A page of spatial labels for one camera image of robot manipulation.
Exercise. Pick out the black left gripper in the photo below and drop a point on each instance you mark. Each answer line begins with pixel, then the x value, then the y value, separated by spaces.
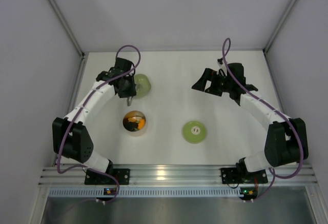
pixel 128 90

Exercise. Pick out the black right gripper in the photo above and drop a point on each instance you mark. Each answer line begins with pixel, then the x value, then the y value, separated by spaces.
pixel 213 82

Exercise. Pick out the metal serving tongs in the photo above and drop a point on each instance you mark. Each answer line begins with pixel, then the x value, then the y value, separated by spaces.
pixel 129 101

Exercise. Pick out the beige food piece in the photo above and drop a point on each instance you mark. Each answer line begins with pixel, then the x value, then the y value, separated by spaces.
pixel 137 118

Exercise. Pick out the orange food piece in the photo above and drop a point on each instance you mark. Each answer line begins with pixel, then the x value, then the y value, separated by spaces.
pixel 141 124

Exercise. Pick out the black round food piece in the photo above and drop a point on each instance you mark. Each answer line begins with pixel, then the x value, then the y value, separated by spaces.
pixel 131 126

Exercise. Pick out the green round lid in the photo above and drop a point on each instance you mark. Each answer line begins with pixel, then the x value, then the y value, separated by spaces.
pixel 194 132

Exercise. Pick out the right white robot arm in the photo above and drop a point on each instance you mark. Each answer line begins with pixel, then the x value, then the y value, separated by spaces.
pixel 286 139

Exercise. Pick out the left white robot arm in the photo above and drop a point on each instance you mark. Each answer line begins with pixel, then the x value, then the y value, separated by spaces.
pixel 71 138

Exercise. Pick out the green food tray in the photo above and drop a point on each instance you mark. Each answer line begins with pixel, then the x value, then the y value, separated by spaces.
pixel 143 85

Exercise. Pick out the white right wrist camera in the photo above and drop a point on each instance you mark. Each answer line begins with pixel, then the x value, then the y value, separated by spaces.
pixel 222 65

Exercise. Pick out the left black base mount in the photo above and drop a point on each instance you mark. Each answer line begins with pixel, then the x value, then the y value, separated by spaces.
pixel 122 176

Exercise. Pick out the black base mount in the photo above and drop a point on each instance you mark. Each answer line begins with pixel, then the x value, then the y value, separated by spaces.
pixel 230 176
pixel 122 176

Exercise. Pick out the aluminium mounting rail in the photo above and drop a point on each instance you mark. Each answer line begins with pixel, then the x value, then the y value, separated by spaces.
pixel 174 175

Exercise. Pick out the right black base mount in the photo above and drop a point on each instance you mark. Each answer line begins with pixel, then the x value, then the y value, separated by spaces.
pixel 230 176

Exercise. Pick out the grey slotted cable duct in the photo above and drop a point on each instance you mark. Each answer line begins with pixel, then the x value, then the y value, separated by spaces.
pixel 126 192

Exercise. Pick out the left aluminium frame post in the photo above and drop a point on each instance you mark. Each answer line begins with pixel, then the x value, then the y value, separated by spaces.
pixel 62 20

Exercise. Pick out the aluminium frame post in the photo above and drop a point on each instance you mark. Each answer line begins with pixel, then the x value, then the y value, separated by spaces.
pixel 291 4
pixel 62 20

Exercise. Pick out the right aluminium frame post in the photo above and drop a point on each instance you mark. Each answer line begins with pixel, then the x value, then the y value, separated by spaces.
pixel 291 4

